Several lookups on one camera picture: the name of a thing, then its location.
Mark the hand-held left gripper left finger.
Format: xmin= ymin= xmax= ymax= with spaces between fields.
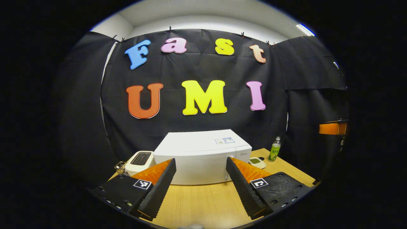
xmin=91 ymin=158 xmax=177 ymax=221

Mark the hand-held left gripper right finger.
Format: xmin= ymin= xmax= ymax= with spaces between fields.
xmin=226 ymin=157 xmax=314 ymax=220

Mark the white microwave oven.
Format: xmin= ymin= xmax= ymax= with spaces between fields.
xmin=153 ymin=129 xmax=252 ymax=185

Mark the white divided dish of grains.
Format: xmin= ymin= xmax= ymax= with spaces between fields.
xmin=249 ymin=157 xmax=266 ymax=169

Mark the white toaster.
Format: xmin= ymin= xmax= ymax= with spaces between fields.
xmin=125 ymin=151 xmax=156 ymax=176

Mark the green drink bottle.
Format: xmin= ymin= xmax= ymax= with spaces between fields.
xmin=268 ymin=136 xmax=281 ymax=163

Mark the ceiling light panel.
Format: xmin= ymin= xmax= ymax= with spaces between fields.
xmin=295 ymin=24 xmax=315 ymax=37

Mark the black backdrop cloth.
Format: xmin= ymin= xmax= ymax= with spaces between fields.
xmin=52 ymin=29 xmax=350 ymax=188

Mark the row of black cloth clips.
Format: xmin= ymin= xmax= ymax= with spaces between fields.
xmin=111 ymin=26 xmax=302 ymax=45

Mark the metal wire basket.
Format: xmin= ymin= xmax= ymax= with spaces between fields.
xmin=114 ymin=161 xmax=128 ymax=176

